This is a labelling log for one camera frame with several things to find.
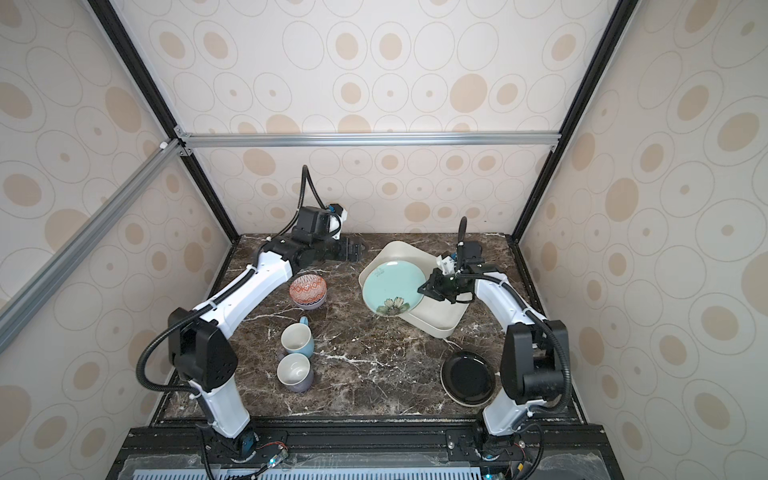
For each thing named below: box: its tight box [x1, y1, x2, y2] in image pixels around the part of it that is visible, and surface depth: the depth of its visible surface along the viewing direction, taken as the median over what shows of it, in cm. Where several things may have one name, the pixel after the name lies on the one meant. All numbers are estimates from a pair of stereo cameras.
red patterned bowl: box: [289, 274, 327, 310], surface depth 99 cm
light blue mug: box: [280, 316, 315, 358], surface depth 86 cm
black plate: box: [440, 350, 496, 407], surface depth 83 cm
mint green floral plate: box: [362, 260, 426, 316], surface depth 91 cm
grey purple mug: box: [276, 352, 314, 393], surface depth 82 cm
